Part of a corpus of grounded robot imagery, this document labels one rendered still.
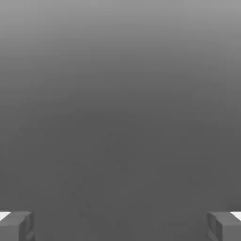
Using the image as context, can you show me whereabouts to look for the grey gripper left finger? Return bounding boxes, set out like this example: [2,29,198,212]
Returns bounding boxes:
[0,211,35,241]

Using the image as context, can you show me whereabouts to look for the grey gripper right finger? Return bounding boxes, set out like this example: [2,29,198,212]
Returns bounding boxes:
[206,211,241,241]

